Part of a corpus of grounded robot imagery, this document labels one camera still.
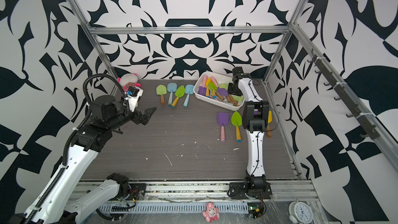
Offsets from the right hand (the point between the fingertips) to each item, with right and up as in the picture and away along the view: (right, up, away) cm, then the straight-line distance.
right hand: (233, 89), depth 106 cm
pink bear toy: (-17, -54, -39) cm, 69 cm away
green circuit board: (+3, -56, -35) cm, 66 cm away
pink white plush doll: (-73, +7, +7) cm, 74 cm away
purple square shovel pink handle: (-7, -20, -4) cm, 22 cm away
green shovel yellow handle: (-36, -2, +6) cm, 37 cm away
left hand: (-47, -6, -36) cm, 60 cm away
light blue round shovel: (-43, +1, +10) cm, 44 cm away
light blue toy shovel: (-30, 0, +9) cm, 31 cm away
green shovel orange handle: (-50, 0, +9) cm, 51 cm away
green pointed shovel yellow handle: (+1, -20, -6) cm, 21 cm away
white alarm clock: (+20, -54, -39) cm, 70 cm away
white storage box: (-13, +1, +8) cm, 15 cm away
